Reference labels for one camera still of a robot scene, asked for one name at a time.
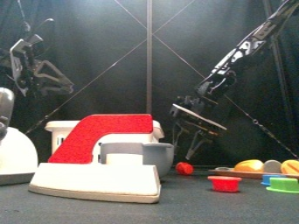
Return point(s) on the red toy cup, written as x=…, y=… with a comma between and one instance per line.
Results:
x=224, y=184

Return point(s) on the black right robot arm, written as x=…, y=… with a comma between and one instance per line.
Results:
x=248, y=43

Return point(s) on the yellow toy food piece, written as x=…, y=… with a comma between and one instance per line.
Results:
x=248, y=165

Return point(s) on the vertical metal frame pole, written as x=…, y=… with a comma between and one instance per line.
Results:
x=148, y=58

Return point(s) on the slanted dark frame pole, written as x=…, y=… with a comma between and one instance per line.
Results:
x=280, y=73

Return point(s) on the white plastic basket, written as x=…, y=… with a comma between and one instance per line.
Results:
x=57, y=131

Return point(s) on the grey toy mixing bowl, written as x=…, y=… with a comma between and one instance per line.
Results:
x=155, y=157

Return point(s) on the orange toy food piece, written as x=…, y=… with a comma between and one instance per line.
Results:
x=291, y=167

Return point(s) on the small red toy ball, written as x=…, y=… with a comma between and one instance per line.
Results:
x=184, y=168

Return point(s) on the wooden tray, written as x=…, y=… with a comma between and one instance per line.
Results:
x=248, y=174

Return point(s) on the grey round toy piece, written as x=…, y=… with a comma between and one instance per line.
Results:
x=272, y=166

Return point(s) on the blue toy cup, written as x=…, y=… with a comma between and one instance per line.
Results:
x=269, y=178

